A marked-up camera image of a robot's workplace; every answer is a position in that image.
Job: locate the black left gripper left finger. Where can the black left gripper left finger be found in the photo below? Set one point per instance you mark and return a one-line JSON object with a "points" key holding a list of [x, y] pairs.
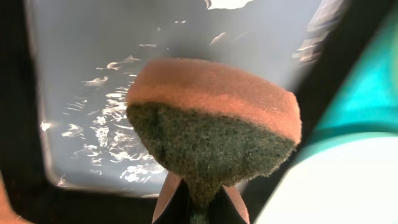
{"points": [[173, 205]]}

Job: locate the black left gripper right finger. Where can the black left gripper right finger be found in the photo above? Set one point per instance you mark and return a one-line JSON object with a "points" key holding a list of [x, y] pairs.
{"points": [[229, 207]]}

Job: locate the orange green scrub sponge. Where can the orange green scrub sponge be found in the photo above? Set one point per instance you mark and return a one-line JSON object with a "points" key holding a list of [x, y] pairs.
{"points": [[211, 124]]}

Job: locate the white plate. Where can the white plate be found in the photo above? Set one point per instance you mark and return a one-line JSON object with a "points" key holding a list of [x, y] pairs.
{"points": [[350, 179]]}

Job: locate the black water tray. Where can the black water tray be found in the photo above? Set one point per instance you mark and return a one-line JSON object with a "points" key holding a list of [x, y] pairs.
{"points": [[68, 153]]}

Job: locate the turquoise plastic tray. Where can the turquoise plastic tray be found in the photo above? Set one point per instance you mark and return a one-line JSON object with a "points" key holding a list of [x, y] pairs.
{"points": [[362, 118]]}

